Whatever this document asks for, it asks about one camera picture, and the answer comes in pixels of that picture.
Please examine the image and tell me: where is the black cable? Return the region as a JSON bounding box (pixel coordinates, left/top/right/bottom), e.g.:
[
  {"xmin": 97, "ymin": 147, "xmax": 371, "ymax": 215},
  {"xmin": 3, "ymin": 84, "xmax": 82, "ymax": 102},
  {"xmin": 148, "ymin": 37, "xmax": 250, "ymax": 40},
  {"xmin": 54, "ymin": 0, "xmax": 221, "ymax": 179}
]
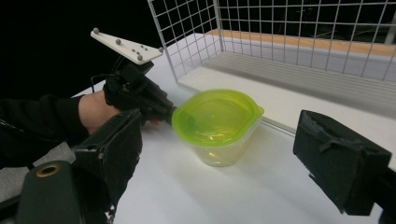
[{"xmin": 90, "ymin": 73, "xmax": 109, "ymax": 94}]

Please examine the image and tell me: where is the white wire rack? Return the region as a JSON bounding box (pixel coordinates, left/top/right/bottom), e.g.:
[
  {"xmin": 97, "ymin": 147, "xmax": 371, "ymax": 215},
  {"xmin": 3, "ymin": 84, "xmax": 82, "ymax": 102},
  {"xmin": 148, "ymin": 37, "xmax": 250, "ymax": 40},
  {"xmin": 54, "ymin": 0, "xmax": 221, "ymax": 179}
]
[{"xmin": 147, "ymin": 0, "xmax": 396, "ymax": 172}]

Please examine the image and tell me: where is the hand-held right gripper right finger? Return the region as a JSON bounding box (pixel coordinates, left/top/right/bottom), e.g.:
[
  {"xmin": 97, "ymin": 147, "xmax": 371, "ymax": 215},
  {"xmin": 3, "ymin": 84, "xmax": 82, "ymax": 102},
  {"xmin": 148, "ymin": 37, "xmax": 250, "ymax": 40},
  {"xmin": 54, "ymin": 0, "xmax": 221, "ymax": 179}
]
[{"xmin": 292, "ymin": 109, "xmax": 392, "ymax": 217}]

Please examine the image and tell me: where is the plastic container with green lid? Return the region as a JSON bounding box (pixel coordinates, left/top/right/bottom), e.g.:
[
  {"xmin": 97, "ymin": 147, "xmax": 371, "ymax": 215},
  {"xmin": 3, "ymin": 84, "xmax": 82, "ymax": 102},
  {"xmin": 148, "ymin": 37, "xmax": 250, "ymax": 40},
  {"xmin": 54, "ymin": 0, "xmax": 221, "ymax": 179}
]
[{"xmin": 171, "ymin": 88, "xmax": 265, "ymax": 167}]

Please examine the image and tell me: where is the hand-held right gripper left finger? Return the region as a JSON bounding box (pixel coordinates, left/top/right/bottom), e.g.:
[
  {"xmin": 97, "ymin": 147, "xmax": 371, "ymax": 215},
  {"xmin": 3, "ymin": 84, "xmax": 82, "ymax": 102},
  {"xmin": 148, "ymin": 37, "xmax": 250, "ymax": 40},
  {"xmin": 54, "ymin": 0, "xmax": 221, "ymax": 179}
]
[{"xmin": 71, "ymin": 108, "xmax": 144, "ymax": 220}]

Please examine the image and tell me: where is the light wooden board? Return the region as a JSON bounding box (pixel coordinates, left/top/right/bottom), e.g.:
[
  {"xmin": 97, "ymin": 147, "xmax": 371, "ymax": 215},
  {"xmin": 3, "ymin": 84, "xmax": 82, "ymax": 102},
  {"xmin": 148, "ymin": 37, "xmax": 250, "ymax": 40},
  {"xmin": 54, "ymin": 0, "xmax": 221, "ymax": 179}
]
[{"xmin": 206, "ymin": 28, "xmax": 396, "ymax": 58}]

